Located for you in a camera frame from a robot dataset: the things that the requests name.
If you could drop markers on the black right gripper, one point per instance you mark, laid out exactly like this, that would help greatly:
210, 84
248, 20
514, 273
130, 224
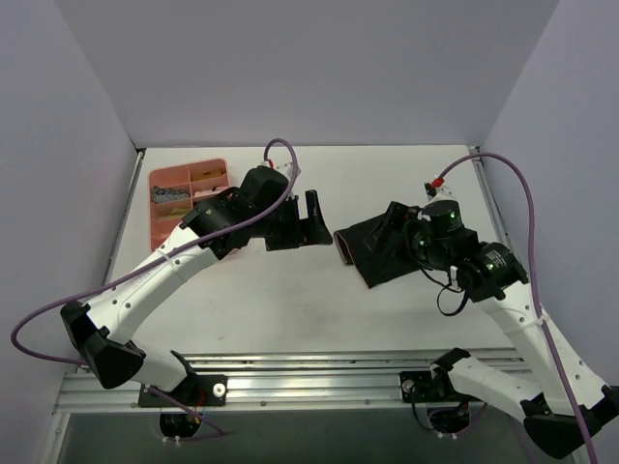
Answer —
393, 224

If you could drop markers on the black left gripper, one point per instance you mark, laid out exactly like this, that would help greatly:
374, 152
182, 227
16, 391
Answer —
294, 220

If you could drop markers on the black striped underwear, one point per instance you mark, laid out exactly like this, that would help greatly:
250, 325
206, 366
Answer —
375, 268

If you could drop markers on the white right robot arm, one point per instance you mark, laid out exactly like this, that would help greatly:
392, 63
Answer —
565, 402

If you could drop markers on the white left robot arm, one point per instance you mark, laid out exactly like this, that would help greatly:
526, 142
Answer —
102, 329

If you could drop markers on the pink garment in box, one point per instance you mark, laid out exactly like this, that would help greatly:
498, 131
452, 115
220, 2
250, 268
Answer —
199, 195

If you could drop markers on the yellow garment in box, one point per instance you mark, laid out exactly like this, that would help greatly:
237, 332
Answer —
207, 174

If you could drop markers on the olive garment in box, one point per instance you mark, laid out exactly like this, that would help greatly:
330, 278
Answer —
173, 214

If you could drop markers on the pink compartment organizer box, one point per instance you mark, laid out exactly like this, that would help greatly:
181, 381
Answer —
178, 176

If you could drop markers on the striped rolled garment in box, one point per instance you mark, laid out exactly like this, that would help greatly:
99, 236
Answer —
167, 195

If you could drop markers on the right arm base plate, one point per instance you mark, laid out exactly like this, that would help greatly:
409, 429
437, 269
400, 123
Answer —
419, 387

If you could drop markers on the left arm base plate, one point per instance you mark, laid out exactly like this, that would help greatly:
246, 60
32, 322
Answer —
195, 391

